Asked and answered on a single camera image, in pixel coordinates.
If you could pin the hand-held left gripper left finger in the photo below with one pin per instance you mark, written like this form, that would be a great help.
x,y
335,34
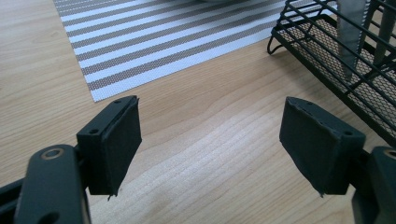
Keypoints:
x,y
112,146

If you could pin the striped woven placemat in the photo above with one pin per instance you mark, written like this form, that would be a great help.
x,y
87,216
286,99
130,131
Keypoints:
x,y
162,40

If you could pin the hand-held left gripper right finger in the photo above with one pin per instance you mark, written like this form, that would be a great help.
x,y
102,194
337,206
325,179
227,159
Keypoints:
x,y
317,146

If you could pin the grey plate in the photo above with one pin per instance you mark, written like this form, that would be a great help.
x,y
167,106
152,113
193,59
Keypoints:
x,y
385,34
351,34

